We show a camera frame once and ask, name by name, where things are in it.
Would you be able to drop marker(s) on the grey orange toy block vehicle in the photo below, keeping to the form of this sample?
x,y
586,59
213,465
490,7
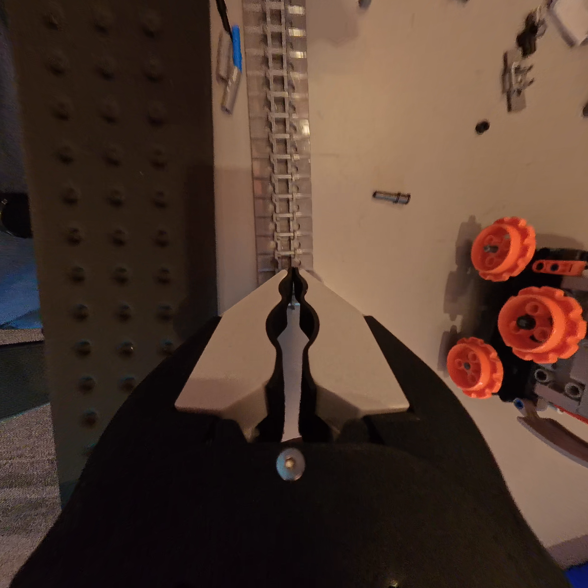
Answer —
x,y
542,321

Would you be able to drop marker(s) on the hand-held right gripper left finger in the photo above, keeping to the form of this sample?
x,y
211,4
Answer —
x,y
220,367

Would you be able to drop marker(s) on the black long pin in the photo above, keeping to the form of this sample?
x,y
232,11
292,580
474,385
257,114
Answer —
x,y
224,16

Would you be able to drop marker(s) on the black perforated panel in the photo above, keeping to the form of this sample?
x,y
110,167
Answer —
x,y
115,229

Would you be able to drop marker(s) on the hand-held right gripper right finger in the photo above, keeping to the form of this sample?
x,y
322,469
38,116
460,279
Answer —
x,y
358,367

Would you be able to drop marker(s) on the single grey track link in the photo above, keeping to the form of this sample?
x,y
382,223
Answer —
x,y
517,82

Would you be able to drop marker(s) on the grey tube connector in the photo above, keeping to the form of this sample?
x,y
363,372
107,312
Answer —
x,y
231,92
224,57

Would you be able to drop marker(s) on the black grey cross connector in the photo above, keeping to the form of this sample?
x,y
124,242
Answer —
x,y
530,34

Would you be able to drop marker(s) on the blue pin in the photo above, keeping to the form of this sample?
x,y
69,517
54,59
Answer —
x,y
237,48

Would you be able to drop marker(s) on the light grey curved panel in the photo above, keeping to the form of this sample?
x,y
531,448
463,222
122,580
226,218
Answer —
x,y
569,20

